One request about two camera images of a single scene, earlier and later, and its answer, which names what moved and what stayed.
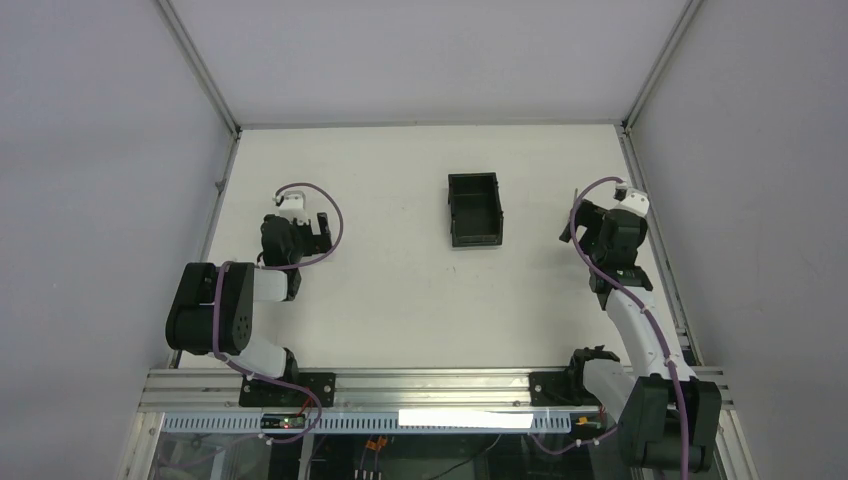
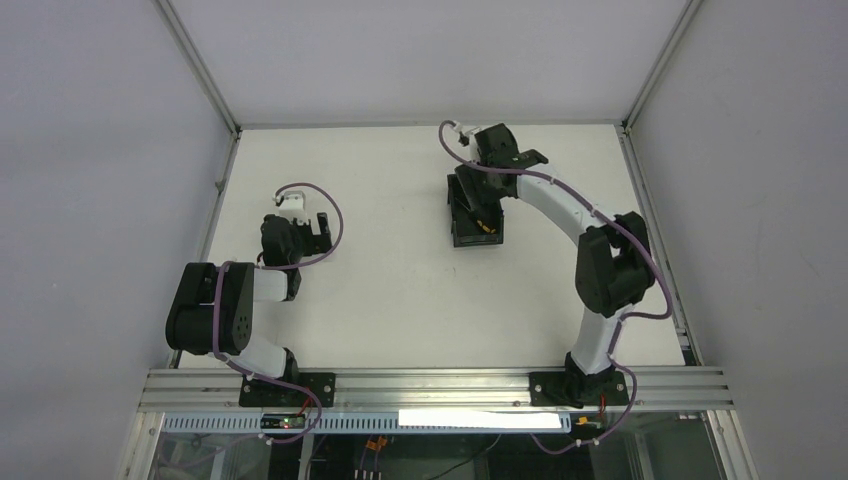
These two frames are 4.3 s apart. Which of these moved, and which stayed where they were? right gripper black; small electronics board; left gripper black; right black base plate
Moved: right gripper black
Stayed: left gripper black; small electronics board; right black base plate
